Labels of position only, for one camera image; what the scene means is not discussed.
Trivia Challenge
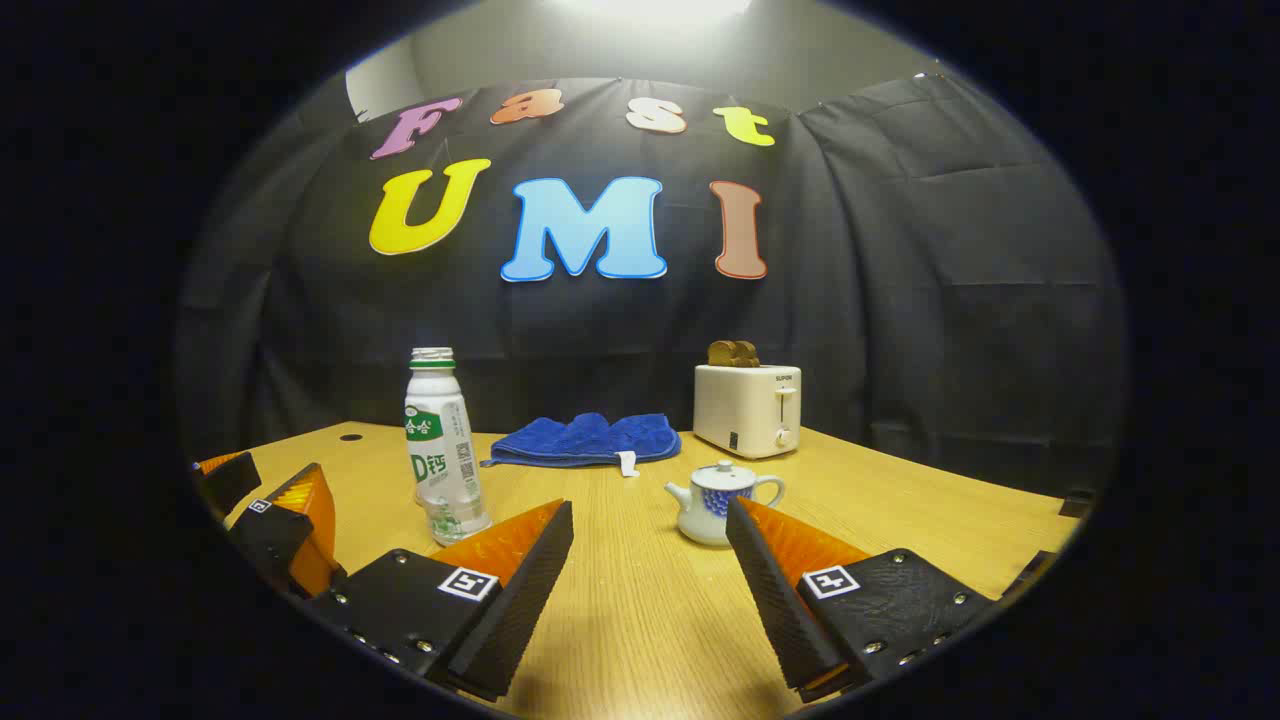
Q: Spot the white blue-patterned teacup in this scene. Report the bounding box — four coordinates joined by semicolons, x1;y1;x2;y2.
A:
665;475;787;547

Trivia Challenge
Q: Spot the bright overhead light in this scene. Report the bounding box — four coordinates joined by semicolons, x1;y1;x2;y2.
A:
540;0;753;23

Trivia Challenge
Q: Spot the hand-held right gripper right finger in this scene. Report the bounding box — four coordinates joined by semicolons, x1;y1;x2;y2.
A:
725;495;1001;704

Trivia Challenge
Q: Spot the white toaster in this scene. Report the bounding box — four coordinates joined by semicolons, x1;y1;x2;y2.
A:
693;363;803;460

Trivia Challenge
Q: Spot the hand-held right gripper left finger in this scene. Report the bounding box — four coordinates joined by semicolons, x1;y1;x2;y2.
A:
310;500;576;701

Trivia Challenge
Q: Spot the blue folded cloth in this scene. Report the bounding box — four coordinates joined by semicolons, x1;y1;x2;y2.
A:
480;412;683;478

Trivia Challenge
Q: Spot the white plastic water bottle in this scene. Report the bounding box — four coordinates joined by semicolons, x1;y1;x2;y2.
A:
404;347;493;547

